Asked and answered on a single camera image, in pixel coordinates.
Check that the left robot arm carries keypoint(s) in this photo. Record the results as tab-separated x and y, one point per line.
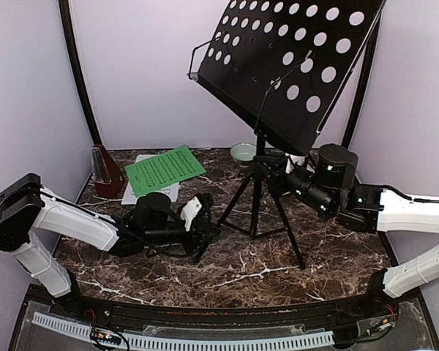
27	206

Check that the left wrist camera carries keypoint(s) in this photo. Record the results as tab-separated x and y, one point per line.
197	208

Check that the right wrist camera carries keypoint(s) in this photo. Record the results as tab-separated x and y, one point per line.
294	161

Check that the black front rail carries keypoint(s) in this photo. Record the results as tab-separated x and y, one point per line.
339	313

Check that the green sheet music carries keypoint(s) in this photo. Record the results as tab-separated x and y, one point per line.
163	170

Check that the white slotted cable duct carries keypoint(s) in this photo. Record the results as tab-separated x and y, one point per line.
179	340

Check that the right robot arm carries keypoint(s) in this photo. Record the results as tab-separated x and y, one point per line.
332	191

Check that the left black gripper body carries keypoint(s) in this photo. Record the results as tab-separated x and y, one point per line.
196	232

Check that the black music stand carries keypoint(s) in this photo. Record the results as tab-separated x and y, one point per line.
281	66

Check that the brown wooden metronome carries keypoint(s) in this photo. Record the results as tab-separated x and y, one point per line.
106	174

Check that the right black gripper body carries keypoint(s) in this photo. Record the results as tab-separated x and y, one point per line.
277	186

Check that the green ceramic bowl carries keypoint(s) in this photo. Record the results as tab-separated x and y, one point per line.
243	154

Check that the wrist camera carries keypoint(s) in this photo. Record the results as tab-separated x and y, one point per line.
197	208
294	161

